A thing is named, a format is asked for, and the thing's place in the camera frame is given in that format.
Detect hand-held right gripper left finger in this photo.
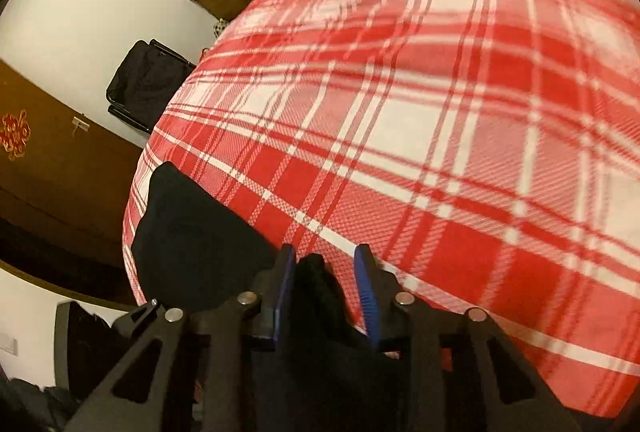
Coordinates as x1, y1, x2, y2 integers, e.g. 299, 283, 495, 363
62, 244, 298, 432

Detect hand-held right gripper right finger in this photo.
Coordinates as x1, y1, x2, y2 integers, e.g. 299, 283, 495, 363
352, 244, 583, 432

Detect black pants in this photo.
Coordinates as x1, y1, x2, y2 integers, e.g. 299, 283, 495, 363
131, 162, 401, 432

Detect red plaid bed sheet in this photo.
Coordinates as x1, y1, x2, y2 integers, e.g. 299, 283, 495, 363
122, 0, 640, 419

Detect black flat screen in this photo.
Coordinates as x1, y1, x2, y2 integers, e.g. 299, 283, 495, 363
54, 302, 132, 402

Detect brown wooden door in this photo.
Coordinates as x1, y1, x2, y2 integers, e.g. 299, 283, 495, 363
0, 59, 146, 307

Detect black folding chair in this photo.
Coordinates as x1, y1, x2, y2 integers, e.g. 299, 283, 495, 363
106, 39, 197, 135

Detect dark cloth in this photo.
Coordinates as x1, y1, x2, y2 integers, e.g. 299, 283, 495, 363
0, 364, 76, 432

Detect red knot ornament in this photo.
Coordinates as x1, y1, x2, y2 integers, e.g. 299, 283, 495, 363
0, 109, 32, 161

